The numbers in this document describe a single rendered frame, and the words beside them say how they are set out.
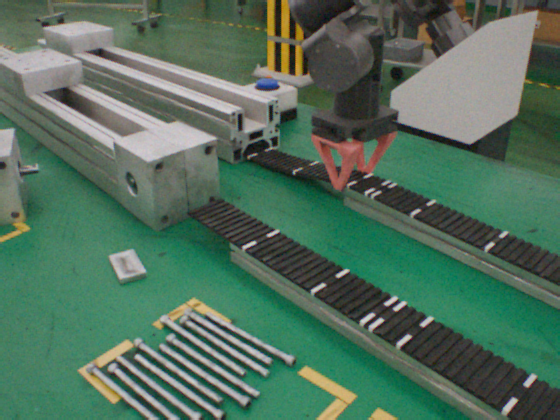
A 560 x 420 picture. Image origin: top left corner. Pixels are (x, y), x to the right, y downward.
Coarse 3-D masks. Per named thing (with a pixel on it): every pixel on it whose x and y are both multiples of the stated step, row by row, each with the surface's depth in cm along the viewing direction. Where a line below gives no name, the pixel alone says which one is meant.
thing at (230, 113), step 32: (96, 64) 107; (128, 64) 112; (160, 64) 103; (128, 96) 103; (160, 96) 93; (192, 96) 85; (224, 96) 90; (256, 96) 85; (224, 128) 80; (256, 128) 83
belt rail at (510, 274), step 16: (352, 192) 69; (352, 208) 70; (368, 208) 68; (384, 208) 66; (384, 224) 67; (400, 224) 65; (416, 224) 63; (432, 240) 62; (448, 240) 60; (464, 256) 59; (480, 256) 58; (496, 272) 57; (512, 272) 56; (528, 272) 54; (528, 288) 54; (544, 288) 54
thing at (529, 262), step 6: (534, 246) 57; (540, 246) 57; (528, 252) 56; (534, 252) 56; (540, 252) 56; (546, 252) 56; (522, 258) 55; (528, 258) 55; (534, 258) 55; (540, 258) 55; (516, 264) 54; (522, 264) 54; (528, 264) 54; (534, 264) 54; (528, 270) 53
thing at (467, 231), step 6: (468, 222) 61; (474, 222) 61; (480, 222) 61; (462, 228) 60; (468, 228) 60; (474, 228) 60; (480, 228) 60; (456, 234) 59; (462, 234) 59; (468, 234) 59; (474, 234) 59; (462, 240) 58
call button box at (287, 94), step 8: (248, 88) 97; (256, 88) 96; (264, 88) 96; (272, 88) 96; (280, 88) 97; (288, 88) 97; (280, 96) 95; (288, 96) 97; (296, 96) 98; (280, 104) 96; (288, 104) 97; (296, 104) 99; (280, 112) 97; (288, 112) 98; (296, 112) 100; (280, 120) 97; (288, 120) 99
